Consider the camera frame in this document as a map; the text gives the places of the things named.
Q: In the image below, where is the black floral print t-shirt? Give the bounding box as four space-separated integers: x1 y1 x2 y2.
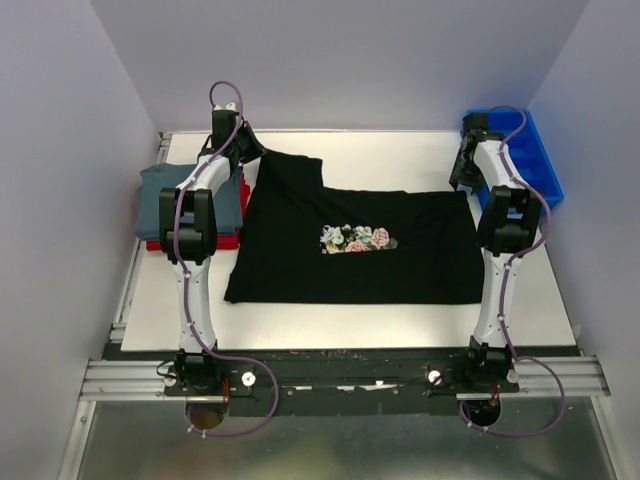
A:
224 152 484 305

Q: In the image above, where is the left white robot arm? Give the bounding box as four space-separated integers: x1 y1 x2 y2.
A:
159 102 266 358

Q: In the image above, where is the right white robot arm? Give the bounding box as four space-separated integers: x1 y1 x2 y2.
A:
449 112 549 392

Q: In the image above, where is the folded teal t-shirt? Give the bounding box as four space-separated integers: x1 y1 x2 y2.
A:
137 162 244 240

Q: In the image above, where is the blue plastic bin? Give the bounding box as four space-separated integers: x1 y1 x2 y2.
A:
465 108 564 211

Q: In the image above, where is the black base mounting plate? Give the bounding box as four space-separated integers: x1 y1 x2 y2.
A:
81 347 601 419

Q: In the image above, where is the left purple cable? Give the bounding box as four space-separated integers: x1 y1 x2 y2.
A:
169 80 281 441

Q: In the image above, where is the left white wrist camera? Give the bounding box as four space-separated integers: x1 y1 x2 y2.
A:
212 101 239 113

